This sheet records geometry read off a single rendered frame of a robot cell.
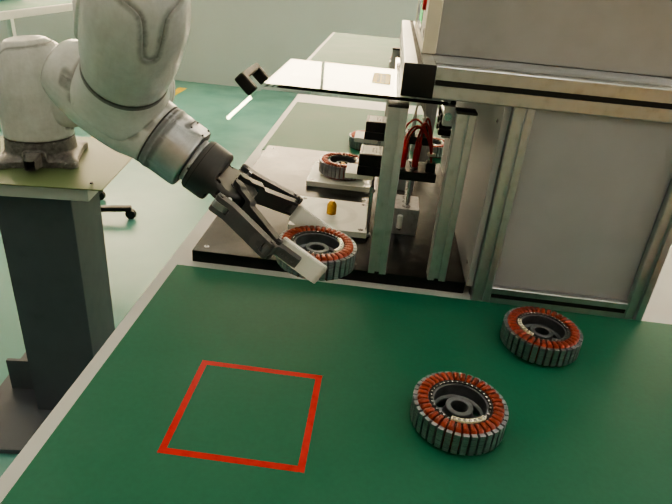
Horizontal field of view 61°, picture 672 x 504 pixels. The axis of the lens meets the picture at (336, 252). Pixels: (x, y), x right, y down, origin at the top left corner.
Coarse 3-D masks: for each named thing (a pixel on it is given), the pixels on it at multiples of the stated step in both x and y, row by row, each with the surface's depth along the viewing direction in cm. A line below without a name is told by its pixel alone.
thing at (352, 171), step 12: (360, 156) 105; (372, 156) 104; (348, 168) 109; (360, 168) 105; (372, 168) 105; (408, 168) 106; (420, 168) 107; (408, 180) 106; (420, 180) 105; (432, 180) 105; (408, 192) 107; (408, 204) 109
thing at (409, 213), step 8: (400, 200) 112; (416, 200) 112; (400, 208) 108; (408, 208) 108; (416, 208) 109; (408, 216) 108; (416, 216) 108; (392, 224) 110; (408, 224) 109; (416, 224) 109; (392, 232) 110; (400, 232) 110; (408, 232) 110
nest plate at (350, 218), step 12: (312, 204) 117; (324, 204) 118; (348, 204) 119; (360, 204) 119; (324, 216) 112; (336, 216) 113; (348, 216) 113; (360, 216) 114; (288, 228) 108; (336, 228) 108; (348, 228) 108; (360, 228) 108
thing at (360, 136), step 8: (368, 120) 127; (376, 120) 127; (384, 120) 128; (368, 128) 127; (376, 128) 126; (384, 128) 126; (408, 128) 131; (360, 136) 129; (368, 136) 127; (376, 136) 127; (416, 136) 127; (424, 136) 127; (424, 144) 127; (408, 152) 129
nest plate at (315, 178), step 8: (312, 168) 137; (312, 176) 132; (320, 176) 132; (312, 184) 129; (320, 184) 129; (328, 184) 129; (336, 184) 129; (344, 184) 129; (352, 184) 129; (360, 184) 130; (368, 184) 130; (368, 192) 129
